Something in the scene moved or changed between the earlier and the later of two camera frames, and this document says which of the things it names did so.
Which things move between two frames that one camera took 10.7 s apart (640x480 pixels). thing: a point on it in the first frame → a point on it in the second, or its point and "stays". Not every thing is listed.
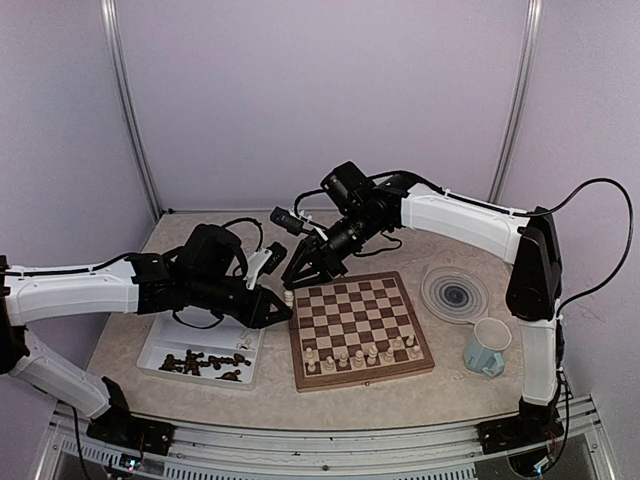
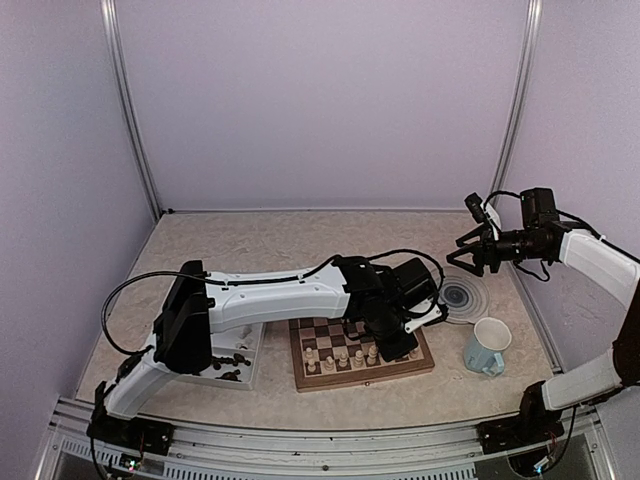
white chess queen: (372, 356) stays
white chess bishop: (311, 362) stays
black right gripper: (309, 252) → (466, 247)
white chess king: (359, 360) stays
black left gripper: (257, 315) → (391, 353)
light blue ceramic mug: (483, 351) stays
